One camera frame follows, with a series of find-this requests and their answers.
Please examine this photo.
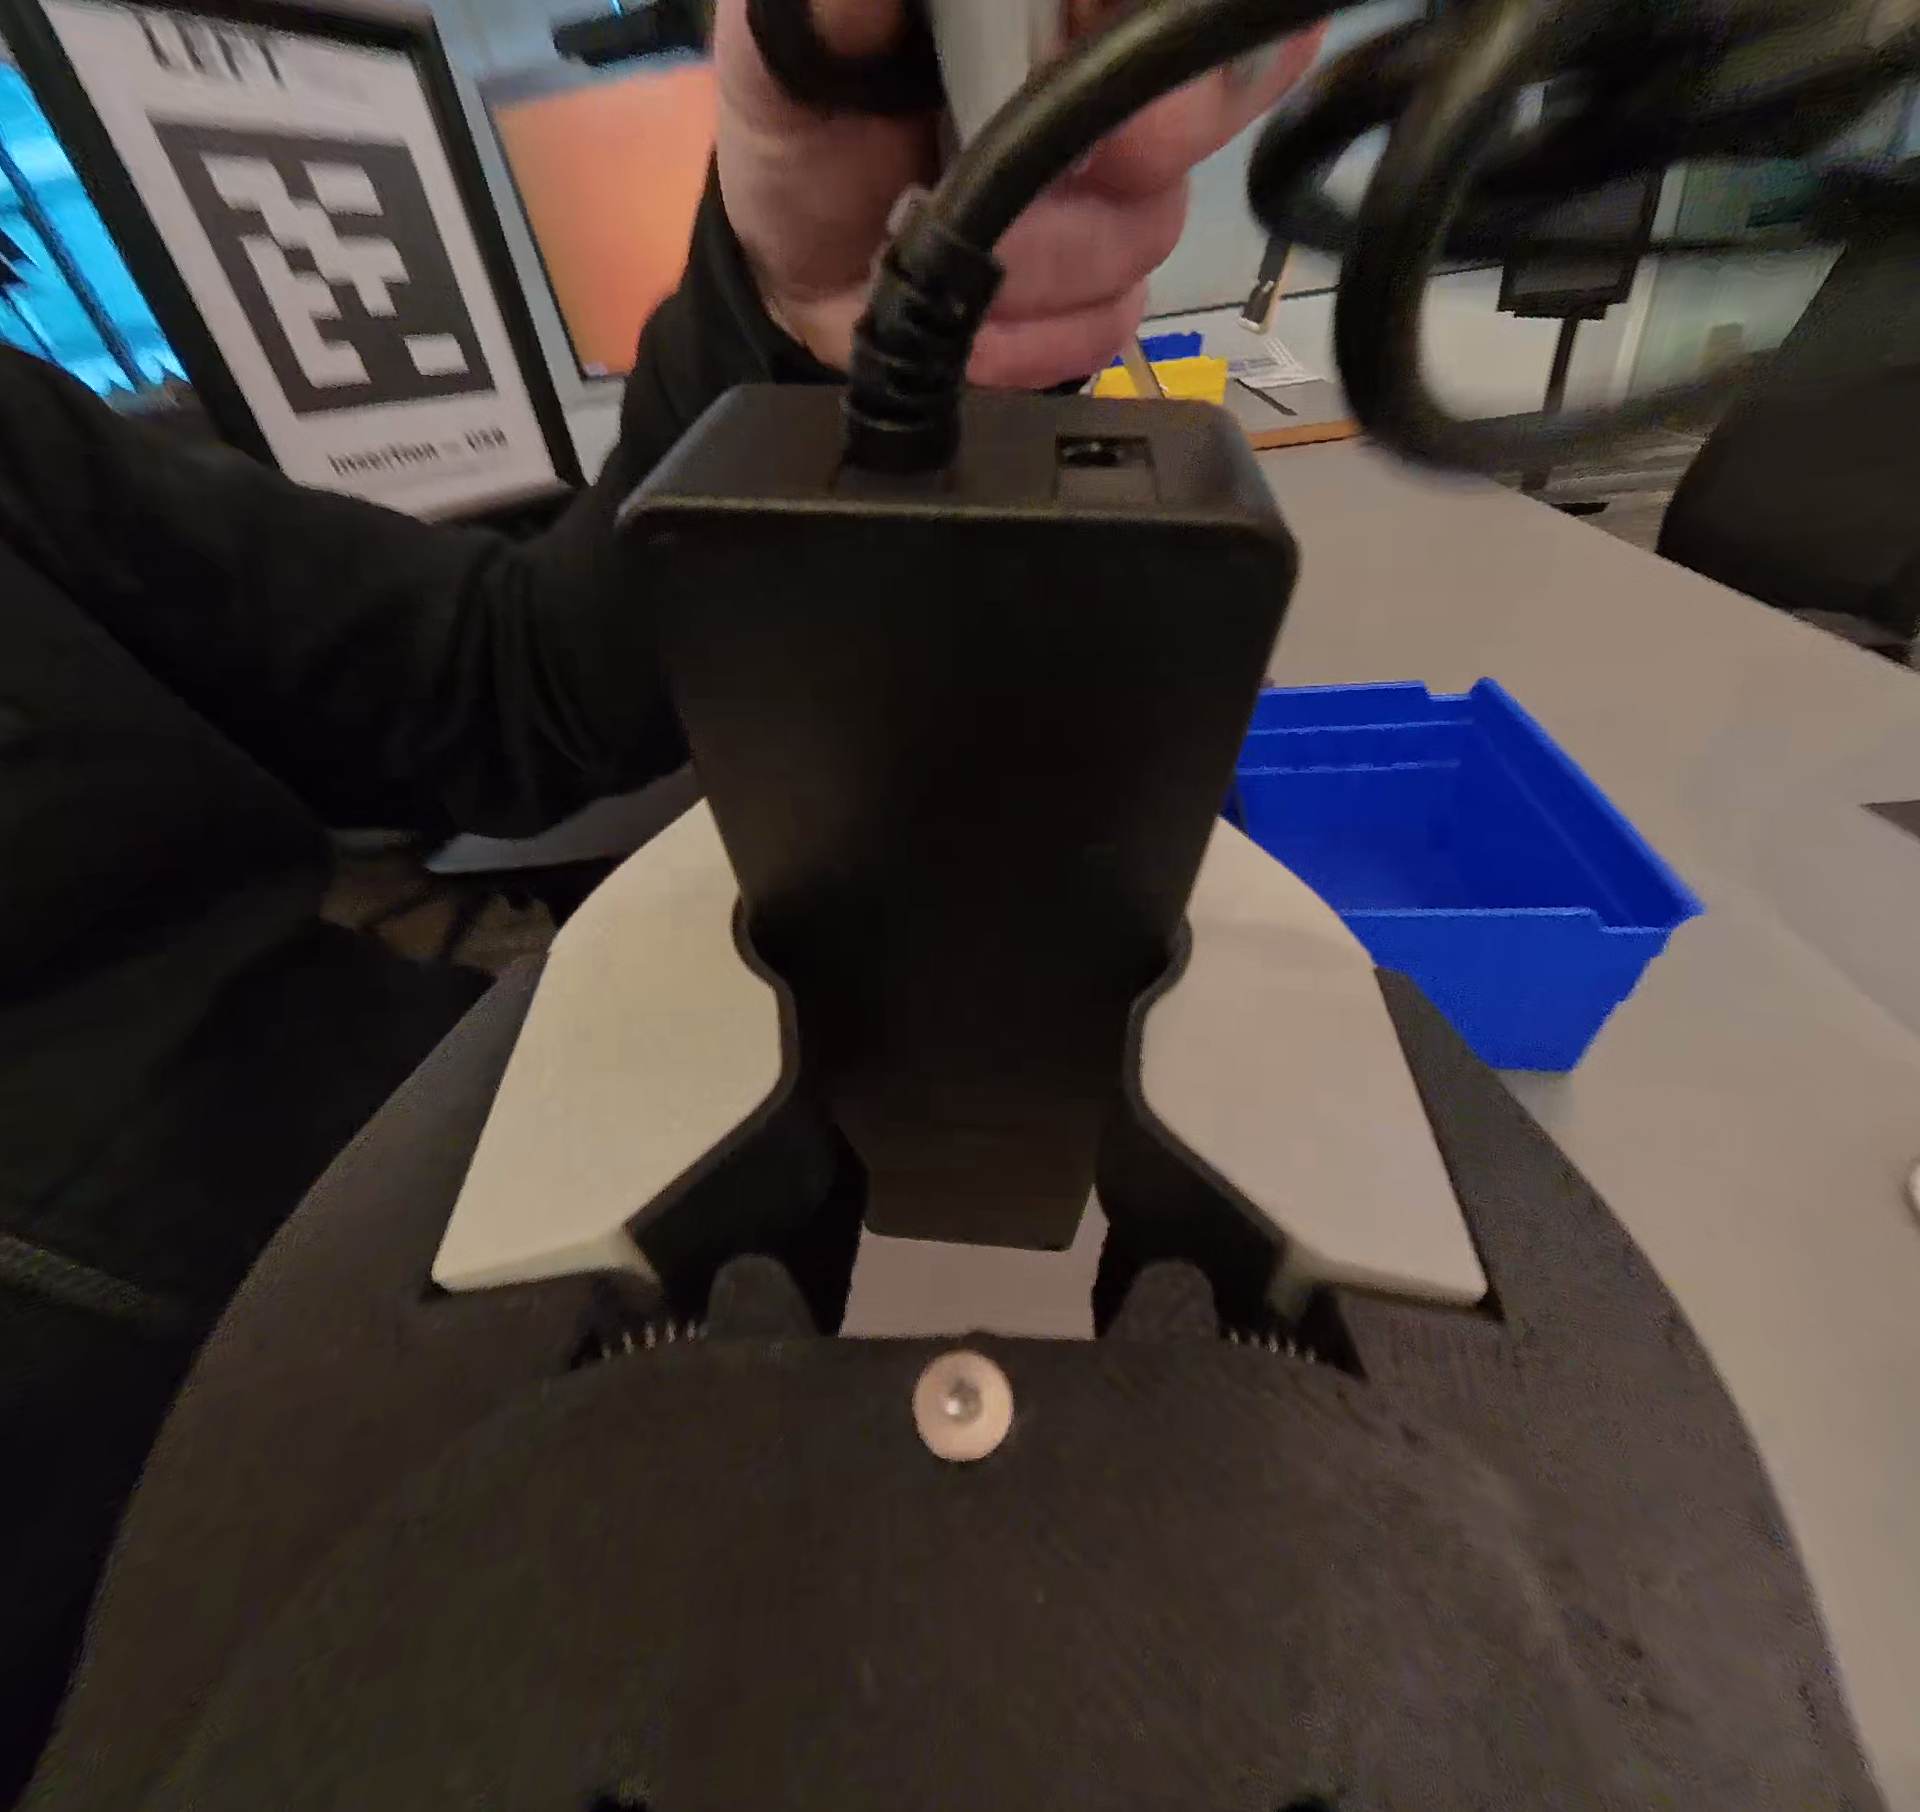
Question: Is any person's torso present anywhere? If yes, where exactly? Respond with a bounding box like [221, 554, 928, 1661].
[0, 851, 511, 1812]

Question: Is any black usb hub box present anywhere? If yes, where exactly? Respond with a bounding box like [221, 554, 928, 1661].
[618, 385, 1299, 1251]

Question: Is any black office chair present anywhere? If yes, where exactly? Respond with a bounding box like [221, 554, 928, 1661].
[1657, 229, 1920, 652]

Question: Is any framed printed tag sign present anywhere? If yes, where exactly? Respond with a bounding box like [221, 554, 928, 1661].
[0, 0, 590, 524]

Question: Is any person's left forearm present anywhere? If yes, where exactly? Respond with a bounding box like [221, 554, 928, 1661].
[0, 154, 872, 868]

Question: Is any monitor with blue screen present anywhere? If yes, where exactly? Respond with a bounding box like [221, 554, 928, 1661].
[0, 42, 189, 412]

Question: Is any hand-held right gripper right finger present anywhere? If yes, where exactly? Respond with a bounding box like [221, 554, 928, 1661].
[1091, 819, 1505, 1340]

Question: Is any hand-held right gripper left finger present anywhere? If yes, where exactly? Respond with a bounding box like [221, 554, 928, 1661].
[432, 800, 868, 1334]

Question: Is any thick black cable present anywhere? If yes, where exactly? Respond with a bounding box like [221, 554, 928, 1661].
[844, 0, 1920, 483]

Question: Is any person's left hand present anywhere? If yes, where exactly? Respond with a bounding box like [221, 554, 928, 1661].
[712, 0, 1330, 392]

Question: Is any monitor with orange screen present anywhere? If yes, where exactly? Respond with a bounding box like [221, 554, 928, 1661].
[479, 61, 725, 389]

